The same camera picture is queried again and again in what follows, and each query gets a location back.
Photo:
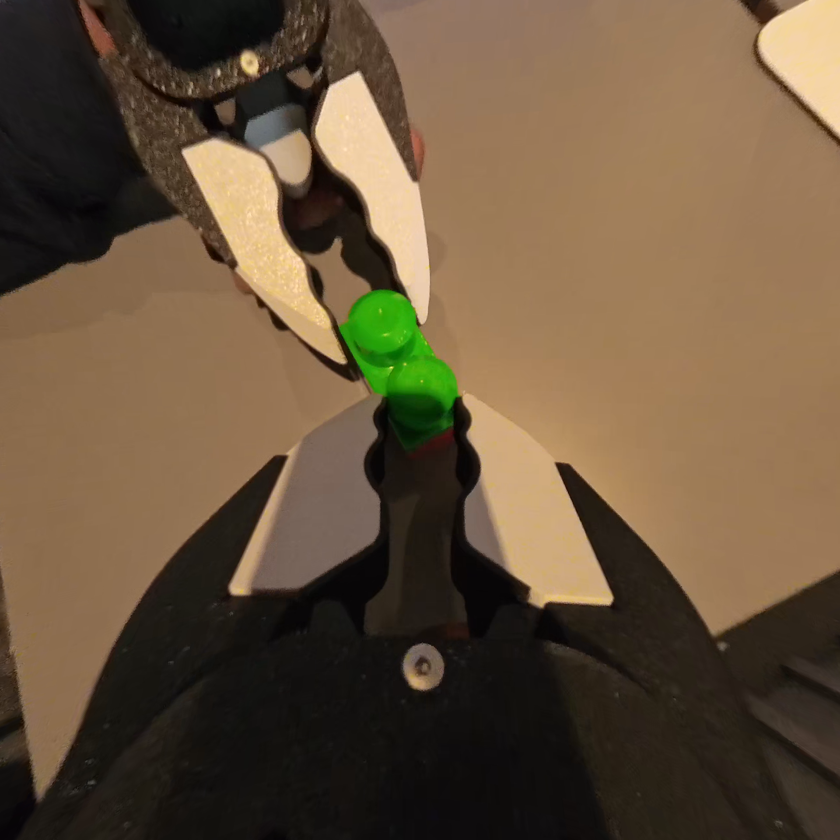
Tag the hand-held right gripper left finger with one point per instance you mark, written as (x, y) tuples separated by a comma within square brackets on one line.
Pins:
[(315, 525)]

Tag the green two-stud block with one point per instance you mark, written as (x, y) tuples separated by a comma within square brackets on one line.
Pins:
[(420, 394)]

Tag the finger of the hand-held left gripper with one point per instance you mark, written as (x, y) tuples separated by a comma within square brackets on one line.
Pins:
[(387, 184), (256, 229)]

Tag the person's left hand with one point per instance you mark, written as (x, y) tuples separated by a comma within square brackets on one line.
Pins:
[(420, 154)]

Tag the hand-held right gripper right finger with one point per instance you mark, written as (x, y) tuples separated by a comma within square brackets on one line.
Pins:
[(538, 525)]

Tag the person's left forearm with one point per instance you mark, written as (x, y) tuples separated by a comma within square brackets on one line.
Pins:
[(52, 131)]

